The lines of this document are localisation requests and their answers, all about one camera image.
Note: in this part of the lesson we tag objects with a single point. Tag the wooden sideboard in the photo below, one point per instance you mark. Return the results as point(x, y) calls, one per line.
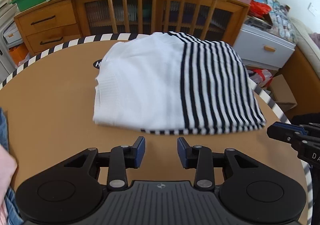
point(50, 12)

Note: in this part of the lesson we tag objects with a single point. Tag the black white striped sweater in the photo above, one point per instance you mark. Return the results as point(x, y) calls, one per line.
point(140, 90)

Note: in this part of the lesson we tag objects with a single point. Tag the white drawer unit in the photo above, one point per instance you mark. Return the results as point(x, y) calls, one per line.
point(262, 40)

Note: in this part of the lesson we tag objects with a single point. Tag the blue jeans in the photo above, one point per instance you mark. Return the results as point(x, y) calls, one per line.
point(3, 125)

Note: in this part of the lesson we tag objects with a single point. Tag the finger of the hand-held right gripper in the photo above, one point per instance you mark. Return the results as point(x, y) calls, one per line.
point(312, 128)
point(280, 131)

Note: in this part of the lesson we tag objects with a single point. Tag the red white plastic bag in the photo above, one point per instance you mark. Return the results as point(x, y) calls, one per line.
point(261, 76)

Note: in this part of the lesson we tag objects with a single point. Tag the orange bag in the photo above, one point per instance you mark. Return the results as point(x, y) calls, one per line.
point(17, 55)

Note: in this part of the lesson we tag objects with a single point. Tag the white wall switch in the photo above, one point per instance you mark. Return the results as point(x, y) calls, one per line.
point(314, 10)

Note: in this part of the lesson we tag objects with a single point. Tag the beige sofa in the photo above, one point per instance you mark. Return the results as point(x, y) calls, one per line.
point(307, 45)

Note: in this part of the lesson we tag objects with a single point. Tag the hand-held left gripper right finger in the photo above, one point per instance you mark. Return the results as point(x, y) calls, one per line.
point(181, 152)

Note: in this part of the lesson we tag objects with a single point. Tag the pack of water bottles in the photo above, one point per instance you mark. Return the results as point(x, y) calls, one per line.
point(280, 17)

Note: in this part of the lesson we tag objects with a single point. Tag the pink garment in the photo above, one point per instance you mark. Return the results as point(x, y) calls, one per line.
point(6, 170)

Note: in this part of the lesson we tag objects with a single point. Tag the cardboard box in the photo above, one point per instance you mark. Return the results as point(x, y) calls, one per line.
point(282, 92)

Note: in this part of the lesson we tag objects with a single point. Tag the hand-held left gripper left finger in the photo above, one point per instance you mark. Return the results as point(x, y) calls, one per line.
point(140, 151)

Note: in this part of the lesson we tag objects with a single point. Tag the white storage box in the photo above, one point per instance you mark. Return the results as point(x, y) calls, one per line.
point(11, 35)

